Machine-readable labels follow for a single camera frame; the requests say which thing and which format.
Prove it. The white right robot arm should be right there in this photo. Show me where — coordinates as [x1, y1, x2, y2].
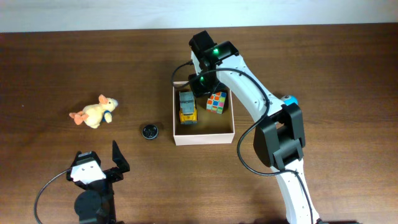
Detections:
[188, 30, 320, 223]

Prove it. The yellow plush bunny toy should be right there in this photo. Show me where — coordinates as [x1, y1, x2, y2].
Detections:
[69, 95, 119, 129]

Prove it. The yellow grey toy truck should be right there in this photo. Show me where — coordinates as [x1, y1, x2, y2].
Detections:
[179, 91, 198, 124]

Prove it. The colourful puzzle cube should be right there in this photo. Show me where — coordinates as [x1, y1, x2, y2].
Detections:
[206, 91, 227, 114]

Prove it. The blue white toy ball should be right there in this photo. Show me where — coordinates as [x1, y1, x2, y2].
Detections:
[281, 95, 299, 105]

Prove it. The small black round wheel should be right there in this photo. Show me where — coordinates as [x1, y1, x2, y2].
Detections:
[142, 124, 159, 140]

